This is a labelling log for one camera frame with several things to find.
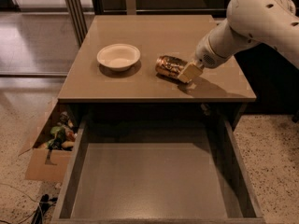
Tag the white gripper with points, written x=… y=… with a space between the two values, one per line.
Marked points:
x=206 y=54

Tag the open grey top drawer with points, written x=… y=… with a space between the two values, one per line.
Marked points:
x=167 y=173

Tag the cardboard box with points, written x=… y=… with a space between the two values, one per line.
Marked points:
x=45 y=164

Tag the grey cabinet with top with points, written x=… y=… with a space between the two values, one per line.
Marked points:
x=154 y=36

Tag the metal railing with wood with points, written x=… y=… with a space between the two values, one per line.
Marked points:
x=155 y=0

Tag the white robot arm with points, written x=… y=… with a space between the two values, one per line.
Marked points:
x=248 y=23

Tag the snack items in box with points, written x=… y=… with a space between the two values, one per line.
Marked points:
x=63 y=135

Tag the white paper bowl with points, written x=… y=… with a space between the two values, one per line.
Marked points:
x=118 y=57

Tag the orange soda can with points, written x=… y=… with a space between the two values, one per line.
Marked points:
x=169 y=66

